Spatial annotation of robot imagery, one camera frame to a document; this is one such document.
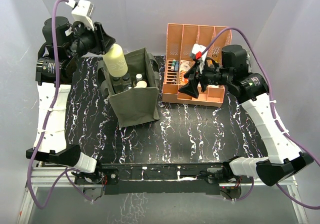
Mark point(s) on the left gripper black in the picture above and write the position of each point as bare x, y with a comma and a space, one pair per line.
101, 40

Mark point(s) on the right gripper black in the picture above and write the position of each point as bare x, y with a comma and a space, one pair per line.
191, 89

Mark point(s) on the pale yellow bottle white cap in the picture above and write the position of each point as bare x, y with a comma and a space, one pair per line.
115, 61

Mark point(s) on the clear square bottle black label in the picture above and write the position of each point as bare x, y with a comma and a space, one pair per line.
117, 84

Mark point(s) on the clear square bottle yellow liquid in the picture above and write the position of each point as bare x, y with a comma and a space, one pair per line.
126, 79

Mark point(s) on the small clear bottle white cap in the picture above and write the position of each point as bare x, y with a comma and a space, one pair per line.
139, 77

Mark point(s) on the brown pump bottle white top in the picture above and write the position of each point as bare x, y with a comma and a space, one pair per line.
141, 84

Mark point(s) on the olive green canvas bag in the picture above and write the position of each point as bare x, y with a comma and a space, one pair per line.
136, 105

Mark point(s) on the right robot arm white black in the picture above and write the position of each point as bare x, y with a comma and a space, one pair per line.
284, 158

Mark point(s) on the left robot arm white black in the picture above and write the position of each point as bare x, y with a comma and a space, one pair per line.
54, 72

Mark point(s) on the red white snack packet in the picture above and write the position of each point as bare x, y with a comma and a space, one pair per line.
184, 67

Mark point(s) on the small blue tubes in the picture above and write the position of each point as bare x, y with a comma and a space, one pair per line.
175, 66

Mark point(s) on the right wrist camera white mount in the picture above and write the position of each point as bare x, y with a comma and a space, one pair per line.
196, 53

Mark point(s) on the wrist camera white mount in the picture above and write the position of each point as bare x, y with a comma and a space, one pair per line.
82, 12
196, 53

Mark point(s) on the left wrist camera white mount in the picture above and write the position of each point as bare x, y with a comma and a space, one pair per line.
82, 12

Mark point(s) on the black front rail frame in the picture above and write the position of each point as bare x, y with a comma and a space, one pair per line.
208, 178

